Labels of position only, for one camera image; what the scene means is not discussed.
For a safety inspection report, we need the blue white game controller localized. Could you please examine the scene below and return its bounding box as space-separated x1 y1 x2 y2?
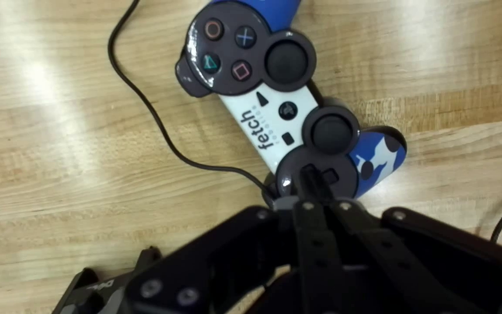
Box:
173 0 408 202

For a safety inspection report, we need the black audio cable green jack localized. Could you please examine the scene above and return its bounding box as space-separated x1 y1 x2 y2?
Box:
106 0 275 197

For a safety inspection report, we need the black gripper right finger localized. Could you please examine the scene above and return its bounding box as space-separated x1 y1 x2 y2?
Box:
319 172 502 314

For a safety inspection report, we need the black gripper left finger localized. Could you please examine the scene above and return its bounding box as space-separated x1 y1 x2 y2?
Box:
125 164 345 314

